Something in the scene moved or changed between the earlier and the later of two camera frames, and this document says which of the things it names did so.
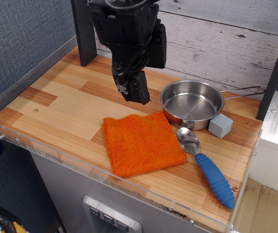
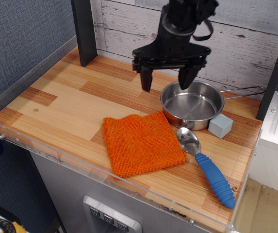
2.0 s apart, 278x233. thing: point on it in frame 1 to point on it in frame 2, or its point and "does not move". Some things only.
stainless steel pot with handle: [192, 103] does not move
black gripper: [128, 70] to [171, 50]
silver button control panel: [99, 216] does not move
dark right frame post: [277, 73] does not move
